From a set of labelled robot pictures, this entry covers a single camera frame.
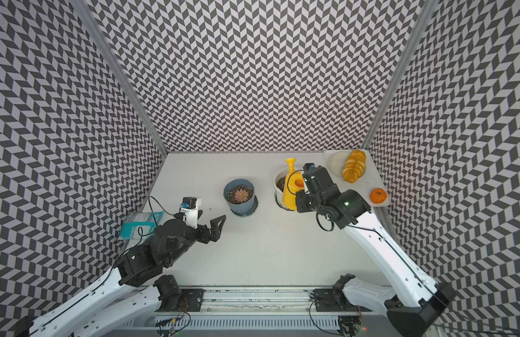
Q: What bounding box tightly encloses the yellow plastic watering can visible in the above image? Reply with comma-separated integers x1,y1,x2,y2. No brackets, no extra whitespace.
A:
282,158,304,211

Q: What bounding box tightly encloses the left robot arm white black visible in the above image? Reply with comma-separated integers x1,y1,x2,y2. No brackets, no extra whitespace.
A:
13,216,226,336

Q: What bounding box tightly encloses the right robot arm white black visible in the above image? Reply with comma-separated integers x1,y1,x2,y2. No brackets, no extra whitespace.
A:
296,163,457,336

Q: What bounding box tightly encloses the pink succulent plant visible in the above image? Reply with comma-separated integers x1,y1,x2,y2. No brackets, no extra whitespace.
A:
233,188,250,204

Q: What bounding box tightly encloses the blue plastic flower pot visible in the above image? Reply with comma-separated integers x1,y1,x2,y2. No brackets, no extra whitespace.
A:
223,179,258,217

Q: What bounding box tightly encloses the white round plate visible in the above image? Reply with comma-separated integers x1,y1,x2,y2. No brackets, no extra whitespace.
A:
327,151,350,179

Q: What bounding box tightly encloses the teal tissue packet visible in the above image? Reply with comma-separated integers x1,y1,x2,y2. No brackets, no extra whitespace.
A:
118,211,163,240

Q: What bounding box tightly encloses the white plastic flower pot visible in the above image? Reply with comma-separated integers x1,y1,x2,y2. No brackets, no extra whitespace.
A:
273,168,290,211

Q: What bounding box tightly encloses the white cutting board tray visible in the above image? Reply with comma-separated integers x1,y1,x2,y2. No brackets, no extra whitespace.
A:
323,149,392,207

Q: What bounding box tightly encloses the small orange pumpkin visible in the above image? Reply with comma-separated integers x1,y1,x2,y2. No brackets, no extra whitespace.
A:
370,188,388,204

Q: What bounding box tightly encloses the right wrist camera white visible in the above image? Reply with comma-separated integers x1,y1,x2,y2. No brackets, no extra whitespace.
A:
303,163,316,174

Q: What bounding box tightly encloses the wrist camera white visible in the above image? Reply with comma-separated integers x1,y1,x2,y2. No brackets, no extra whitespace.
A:
303,163,316,174
180,197,202,229

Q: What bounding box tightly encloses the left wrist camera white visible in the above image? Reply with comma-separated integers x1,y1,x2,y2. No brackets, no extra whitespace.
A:
180,197,202,229

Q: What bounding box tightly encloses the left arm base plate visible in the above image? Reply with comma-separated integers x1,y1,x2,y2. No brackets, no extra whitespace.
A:
156,289,205,313

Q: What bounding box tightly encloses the aluminium front rail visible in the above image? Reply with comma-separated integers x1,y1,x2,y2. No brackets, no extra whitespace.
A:
116,286,417,317

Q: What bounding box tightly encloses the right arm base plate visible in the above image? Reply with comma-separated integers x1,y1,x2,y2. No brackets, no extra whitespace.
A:
309,289,358,313

